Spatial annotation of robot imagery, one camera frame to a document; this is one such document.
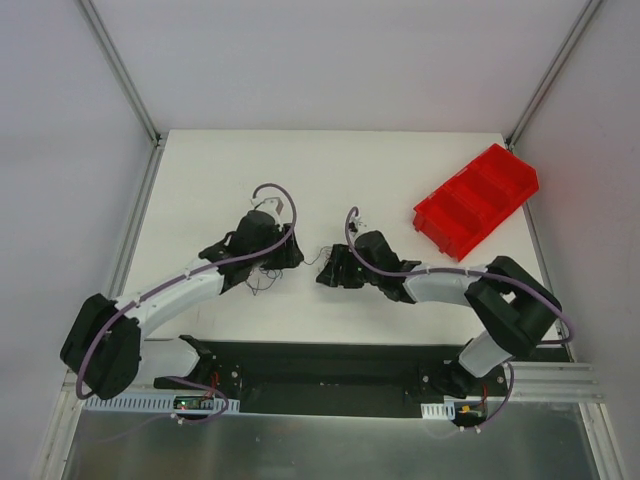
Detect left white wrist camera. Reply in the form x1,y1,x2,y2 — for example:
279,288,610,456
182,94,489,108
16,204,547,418
251,197,284,220

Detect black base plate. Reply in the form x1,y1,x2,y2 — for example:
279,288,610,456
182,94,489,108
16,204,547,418
152,339,506,416

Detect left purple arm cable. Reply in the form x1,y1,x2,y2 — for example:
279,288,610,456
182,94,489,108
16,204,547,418
73,182,300,400

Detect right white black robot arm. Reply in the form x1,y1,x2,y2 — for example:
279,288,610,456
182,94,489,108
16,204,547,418
316,231,561,399

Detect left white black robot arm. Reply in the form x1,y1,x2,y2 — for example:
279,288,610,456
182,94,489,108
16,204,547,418
60,209,303,400

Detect left aluminium frame post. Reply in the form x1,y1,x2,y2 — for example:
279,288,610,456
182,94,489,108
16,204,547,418
75,0,163,146

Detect right aluminium frame post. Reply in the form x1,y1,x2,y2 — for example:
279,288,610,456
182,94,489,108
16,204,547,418
504,0,607,152

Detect red plastic bin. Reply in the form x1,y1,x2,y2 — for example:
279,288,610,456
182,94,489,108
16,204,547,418
413,144,539,261

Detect aluminium frame post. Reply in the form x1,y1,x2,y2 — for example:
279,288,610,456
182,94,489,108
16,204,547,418
75,0,163,146
504,0,607,152

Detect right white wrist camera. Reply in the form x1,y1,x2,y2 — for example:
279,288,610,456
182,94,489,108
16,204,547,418
347,214,368,239

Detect white cable duct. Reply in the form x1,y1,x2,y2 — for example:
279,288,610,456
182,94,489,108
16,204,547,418
84,393,240,416
420,399,456,421

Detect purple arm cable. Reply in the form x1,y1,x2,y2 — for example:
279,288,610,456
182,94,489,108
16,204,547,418
345,205,576,436
73,182,300,400

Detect left white cable duct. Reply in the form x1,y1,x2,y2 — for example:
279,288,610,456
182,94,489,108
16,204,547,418
84,393,240,416

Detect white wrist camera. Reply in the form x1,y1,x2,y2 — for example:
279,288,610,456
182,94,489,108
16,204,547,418
251,197,284,220
347,214,368,239

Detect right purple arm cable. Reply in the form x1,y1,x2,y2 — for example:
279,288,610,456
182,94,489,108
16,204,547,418
345,205,576,436

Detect right white cable duct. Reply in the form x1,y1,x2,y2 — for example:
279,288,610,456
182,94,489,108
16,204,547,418
420,399,456,421

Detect thin red wire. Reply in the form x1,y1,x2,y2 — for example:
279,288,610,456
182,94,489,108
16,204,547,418
244,264,286,296

